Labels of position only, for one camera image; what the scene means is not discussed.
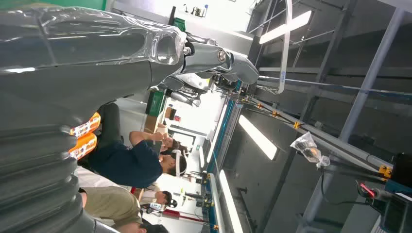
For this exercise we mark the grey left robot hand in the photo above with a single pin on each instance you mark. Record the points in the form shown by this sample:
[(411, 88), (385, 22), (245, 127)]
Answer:
[(96, 64)]

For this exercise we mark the green table mat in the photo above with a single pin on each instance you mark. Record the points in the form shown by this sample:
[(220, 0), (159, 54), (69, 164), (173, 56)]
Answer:
[(80, 4)]

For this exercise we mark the green plastic crate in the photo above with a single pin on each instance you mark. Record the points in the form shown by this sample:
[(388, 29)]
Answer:
[(179, 24), (155, 103)]

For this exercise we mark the brown cardboard box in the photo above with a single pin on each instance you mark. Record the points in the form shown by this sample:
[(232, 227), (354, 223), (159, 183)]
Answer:
[(151, 123)]

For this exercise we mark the person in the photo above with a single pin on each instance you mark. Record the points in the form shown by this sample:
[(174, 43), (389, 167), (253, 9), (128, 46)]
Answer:
[(170, 144), (164, 197), (128, 165), (109, 202)]

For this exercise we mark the white head-worn headset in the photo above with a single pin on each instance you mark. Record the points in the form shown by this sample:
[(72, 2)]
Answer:
[(176, 162)]

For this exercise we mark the long ceiling light panel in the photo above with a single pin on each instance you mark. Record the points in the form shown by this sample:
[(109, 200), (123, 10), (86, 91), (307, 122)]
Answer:
[(257, 136), (230, 202), (284, 27)]

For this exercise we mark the clear plastic bag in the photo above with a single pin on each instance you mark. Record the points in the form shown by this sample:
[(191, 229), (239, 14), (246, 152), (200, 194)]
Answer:
[(307, 148)]

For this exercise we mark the grey steel column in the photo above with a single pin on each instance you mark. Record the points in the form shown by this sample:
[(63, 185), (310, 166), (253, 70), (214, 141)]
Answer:
[(370, 77)]

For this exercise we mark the black hoist device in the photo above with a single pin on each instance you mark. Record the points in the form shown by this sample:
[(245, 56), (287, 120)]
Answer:
[(397, 199)]

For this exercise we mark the white curved suspension frame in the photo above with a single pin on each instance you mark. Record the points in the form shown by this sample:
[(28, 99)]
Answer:
[(284, 48)]

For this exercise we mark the yellow rail clamp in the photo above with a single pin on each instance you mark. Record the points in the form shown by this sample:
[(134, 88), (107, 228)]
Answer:
[(296, 125)]

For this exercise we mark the grey overhead rail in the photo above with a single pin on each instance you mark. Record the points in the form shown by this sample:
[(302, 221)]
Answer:
[(322, 136)]

